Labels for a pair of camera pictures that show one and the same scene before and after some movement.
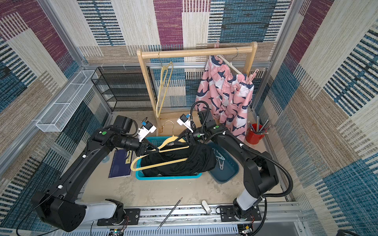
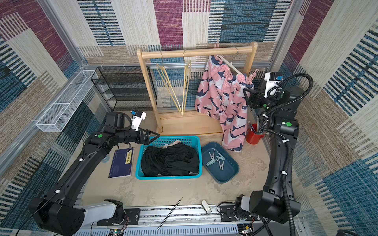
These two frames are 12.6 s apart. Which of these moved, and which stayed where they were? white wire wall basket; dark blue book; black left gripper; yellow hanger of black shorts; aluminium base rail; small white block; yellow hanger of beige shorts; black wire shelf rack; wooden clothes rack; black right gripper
Moved: yellow hanger of black shorts; yellow hanger of beige shorts; black right gripper; black left gripper
Stayed: dark blue book; aluminium base rail; black wire shelf rack; wooden clothes rack; small white block; white wire wall basket
